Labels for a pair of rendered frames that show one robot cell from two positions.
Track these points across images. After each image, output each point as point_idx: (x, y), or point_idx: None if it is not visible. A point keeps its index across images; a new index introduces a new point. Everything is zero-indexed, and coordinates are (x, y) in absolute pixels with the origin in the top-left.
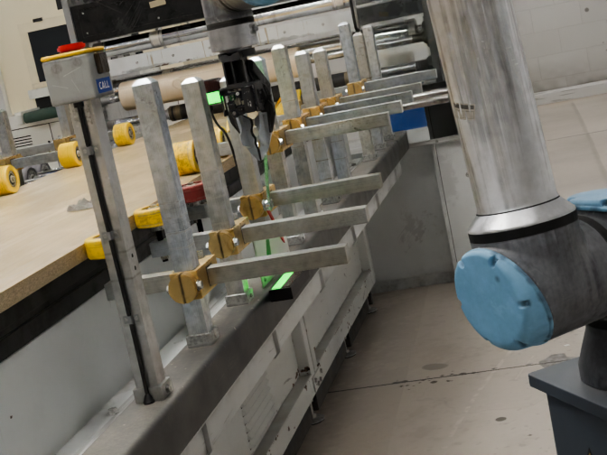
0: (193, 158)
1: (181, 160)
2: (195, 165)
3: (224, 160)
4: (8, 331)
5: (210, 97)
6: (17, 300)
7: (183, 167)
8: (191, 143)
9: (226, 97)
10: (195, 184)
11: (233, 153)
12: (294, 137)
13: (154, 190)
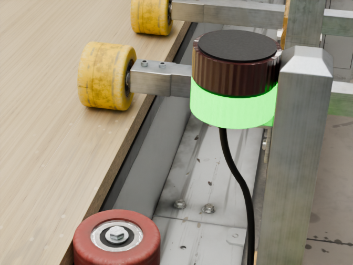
0: (122, 91)
1: (96, 89)
2: (123, 104)
3: (166, 54)
4: None
5: (239, 110)
6: None
7: (99, 102)
8: (122, 59)
9: (284, 119)
10: (130, 252)
11: (251, 241)
12: (334, 106)
13: (31, 195)
